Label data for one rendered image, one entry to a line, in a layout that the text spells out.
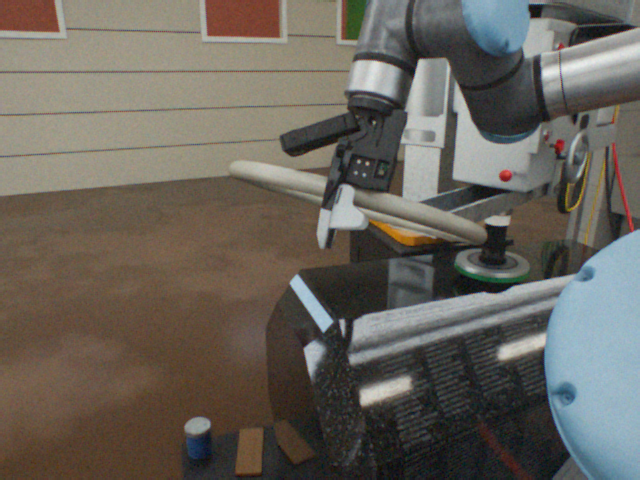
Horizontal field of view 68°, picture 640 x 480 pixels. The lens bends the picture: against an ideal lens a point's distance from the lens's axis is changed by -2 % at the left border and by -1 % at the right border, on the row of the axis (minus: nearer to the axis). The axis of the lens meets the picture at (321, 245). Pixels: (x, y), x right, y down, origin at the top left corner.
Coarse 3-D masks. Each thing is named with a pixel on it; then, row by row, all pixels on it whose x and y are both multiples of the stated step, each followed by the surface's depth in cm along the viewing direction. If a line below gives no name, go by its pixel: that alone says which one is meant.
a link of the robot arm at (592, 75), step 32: (544, 64) 61; (576, 64) 59; (608, 64) 57; (480, 96) 64; (512, 96) 63; (544, 96) 61; (576, 96) 60; (608, 96) 59; (480, 128) 70; (512, 128) 67
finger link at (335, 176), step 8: (336, 160) 65; (336, 168) 64; (328, 176) 64; (336, 176) 64; (328, 184) 64; (336, 184) 64; (328, 192) 64; (336, 192) 65; (328, 200) 65; (328, 208) 65
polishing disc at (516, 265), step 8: (480, 248) 157; (464, 256) 150; (472, 256) 150; (504, 256) 150; (512, 256) 150; (520, 256) 150; (464, 264) 143; (472, 264) 143; (480, 264) 143; (488, 264) 143; (504, 264) 143; (512, 264) 143; (520, 264) 143; (528, 264) 143; (472, 272) 140; (480, 272) 139; (488, 272) 138; (496, 272) 138; (504, 272) 138; (512, 272) 138; (520, 272) 138
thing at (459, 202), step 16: (448, 192) 128; (464, 192) 134; (480, 192) 141; (512, 192) 130; (528, 192) 138; (544, 192) 149; (448, 208) 129; (464, 208) 112; (480, 208) 118; (496, 208) 125
